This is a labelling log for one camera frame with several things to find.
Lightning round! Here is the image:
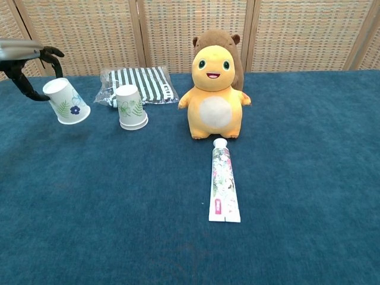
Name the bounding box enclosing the blue carpet table mat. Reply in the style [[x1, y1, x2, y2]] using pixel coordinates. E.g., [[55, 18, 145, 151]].
[[0, 69, 380, 285]]

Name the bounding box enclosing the white floral paper cup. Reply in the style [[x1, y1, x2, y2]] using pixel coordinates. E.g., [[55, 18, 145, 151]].
[[115, 85, 148, 128], [42, 77, 91, 125], [119, 117, 149, 131]]

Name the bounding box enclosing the woven rattan folding screen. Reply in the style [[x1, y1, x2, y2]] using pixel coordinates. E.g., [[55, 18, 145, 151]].
[[0, 0, 380, 81]]

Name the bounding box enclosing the white floral toothpaste tube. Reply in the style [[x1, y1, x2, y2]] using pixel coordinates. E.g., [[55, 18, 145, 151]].
[[208, 138, 242, 223]]

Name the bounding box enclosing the striped cloth in plastic bag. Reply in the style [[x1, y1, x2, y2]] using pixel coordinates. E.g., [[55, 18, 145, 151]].
[[93, 66, 179, 108]]

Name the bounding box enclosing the yellow dragon plush toy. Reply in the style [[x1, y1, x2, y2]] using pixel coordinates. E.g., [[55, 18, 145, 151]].
[[178, 46, 252, 140]]

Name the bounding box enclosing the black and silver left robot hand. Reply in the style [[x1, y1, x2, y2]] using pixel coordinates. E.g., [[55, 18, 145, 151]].
[[0, 38, 65, 102]]

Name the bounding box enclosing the brown capybara plush toy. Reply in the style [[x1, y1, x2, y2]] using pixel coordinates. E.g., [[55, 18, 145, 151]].
[[192, 28, 245, 91]]

